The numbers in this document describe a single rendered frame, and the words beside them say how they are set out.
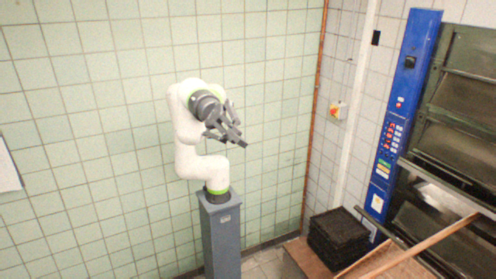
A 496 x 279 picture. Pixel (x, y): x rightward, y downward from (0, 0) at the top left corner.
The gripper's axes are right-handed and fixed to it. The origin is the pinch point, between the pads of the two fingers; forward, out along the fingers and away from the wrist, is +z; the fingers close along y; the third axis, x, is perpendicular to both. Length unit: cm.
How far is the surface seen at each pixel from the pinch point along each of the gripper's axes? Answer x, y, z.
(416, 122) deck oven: -118, -52, -37
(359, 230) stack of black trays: -154, 18, -43
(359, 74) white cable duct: -106, -62, -81
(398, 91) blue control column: -106, -61, -50
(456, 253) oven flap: -155, -7, 4
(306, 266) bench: -144, 58, -50
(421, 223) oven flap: -154, -10, -17
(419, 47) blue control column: -90, -79, -44
